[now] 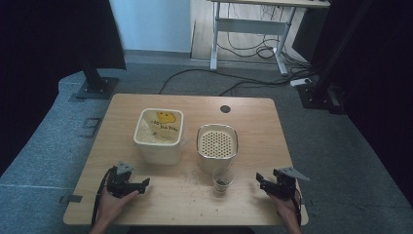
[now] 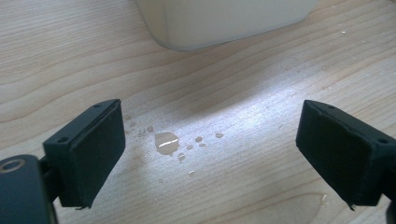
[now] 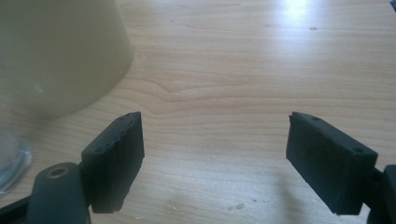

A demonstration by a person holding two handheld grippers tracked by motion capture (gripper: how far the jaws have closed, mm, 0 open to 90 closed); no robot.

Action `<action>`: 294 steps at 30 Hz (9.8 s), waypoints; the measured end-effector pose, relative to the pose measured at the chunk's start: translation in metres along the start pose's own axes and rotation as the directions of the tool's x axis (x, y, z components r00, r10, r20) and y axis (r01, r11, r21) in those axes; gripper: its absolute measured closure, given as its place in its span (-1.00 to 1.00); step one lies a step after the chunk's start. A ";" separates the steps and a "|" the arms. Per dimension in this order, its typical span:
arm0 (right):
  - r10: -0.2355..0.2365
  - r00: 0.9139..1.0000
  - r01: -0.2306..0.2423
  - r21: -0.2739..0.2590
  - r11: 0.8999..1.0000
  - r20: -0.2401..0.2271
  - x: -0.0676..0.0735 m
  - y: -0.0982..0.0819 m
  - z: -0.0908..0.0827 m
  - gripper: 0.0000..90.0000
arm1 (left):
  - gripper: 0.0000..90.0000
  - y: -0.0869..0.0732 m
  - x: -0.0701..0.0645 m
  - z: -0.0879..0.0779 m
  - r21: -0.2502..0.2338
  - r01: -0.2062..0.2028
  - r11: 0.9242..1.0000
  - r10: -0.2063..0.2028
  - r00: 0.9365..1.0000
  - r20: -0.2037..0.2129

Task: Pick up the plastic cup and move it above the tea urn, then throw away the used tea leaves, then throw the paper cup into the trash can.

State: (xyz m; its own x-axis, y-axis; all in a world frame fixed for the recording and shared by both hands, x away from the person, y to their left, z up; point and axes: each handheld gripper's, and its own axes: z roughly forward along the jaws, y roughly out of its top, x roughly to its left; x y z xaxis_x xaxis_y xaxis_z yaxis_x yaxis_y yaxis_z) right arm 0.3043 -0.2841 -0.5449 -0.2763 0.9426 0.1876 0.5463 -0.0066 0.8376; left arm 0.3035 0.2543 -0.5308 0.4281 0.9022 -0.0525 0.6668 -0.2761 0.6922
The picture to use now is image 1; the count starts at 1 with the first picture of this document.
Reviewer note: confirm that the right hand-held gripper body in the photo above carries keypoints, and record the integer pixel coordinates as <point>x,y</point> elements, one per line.
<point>285,187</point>

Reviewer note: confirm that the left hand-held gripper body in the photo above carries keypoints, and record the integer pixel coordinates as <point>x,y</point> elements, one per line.
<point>118,183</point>

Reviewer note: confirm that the person's right hand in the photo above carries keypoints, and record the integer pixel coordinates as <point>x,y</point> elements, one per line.
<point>289,209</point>

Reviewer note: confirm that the person's left hand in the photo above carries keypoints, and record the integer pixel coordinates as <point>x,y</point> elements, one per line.
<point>112,206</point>

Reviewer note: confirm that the white square bin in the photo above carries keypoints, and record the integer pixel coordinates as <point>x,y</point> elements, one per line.
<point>160,152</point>

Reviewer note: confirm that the clear glass cup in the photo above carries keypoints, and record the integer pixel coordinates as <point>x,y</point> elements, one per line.
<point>222,183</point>

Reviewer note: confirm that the grey floor tape strip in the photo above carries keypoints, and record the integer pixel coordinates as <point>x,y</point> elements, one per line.
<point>70,198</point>

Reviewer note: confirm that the white container with perforated strainer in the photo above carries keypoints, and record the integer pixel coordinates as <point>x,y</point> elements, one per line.
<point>216,143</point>

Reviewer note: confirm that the yellow printed bin liner bag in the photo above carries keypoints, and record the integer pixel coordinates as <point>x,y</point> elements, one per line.
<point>166,117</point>

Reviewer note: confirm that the black round table grommet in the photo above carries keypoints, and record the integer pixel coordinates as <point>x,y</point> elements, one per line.
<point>225,109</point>

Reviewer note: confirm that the black metal stand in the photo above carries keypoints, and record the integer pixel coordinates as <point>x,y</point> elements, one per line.
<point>97,86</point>
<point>319,92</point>

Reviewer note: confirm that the white power strip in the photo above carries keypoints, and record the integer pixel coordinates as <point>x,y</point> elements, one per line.
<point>300,82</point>

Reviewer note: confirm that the dark curtain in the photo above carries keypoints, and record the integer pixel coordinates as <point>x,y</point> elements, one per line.
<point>48,48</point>
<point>383,81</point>

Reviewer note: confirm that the white desk frame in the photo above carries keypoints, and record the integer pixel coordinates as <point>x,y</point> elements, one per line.
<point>248,26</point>

